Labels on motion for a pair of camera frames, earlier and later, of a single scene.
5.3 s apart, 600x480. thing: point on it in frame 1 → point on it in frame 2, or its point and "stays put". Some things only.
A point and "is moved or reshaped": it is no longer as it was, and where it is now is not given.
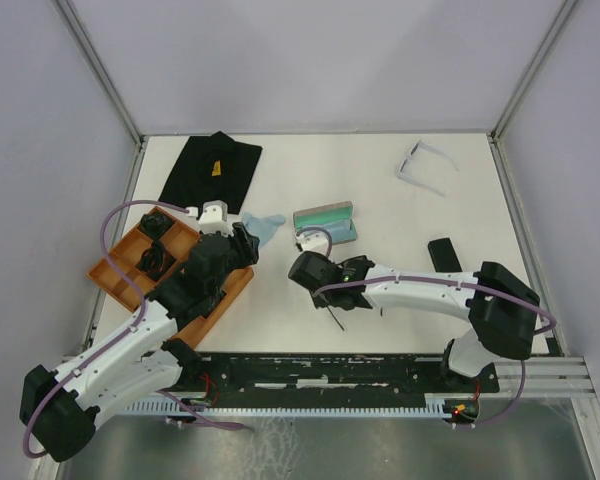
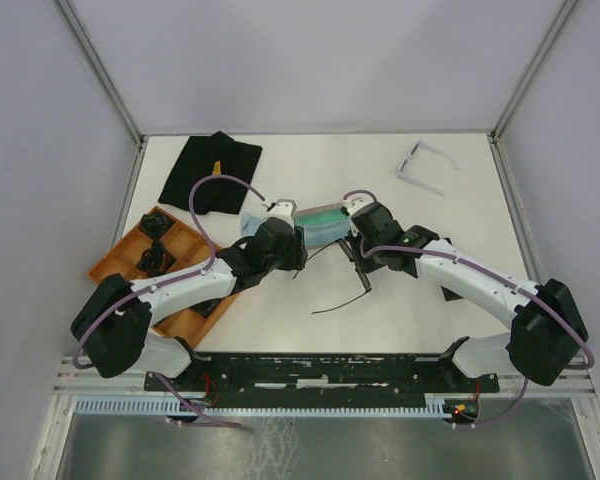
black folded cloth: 211,169 stays put
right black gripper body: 326,260 → 364,263
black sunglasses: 346,298 is moved or reshaped
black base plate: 328,380 stays put
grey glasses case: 337,219 stays put
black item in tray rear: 156,224 stays put
